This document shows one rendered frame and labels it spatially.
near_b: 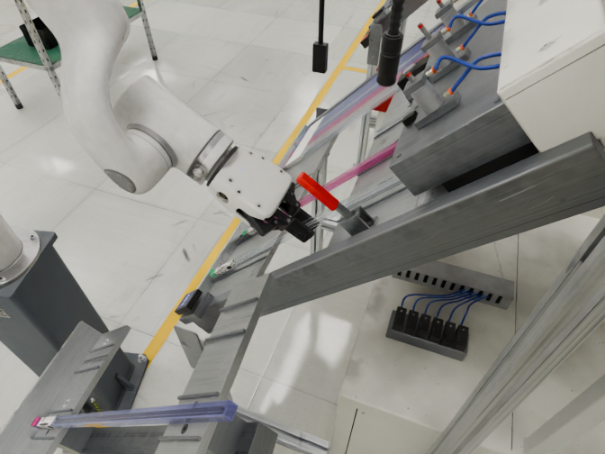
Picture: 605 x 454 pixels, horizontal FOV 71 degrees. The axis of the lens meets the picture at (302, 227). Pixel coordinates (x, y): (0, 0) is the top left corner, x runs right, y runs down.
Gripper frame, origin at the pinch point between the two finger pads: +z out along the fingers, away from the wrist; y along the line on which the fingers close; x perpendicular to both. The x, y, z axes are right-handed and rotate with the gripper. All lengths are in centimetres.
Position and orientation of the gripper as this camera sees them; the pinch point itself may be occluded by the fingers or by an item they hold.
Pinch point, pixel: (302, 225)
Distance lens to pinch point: 66.2
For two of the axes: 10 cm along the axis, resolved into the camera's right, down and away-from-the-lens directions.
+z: 7.9, 5.8, 1.9
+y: 3.5, -6.8, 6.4
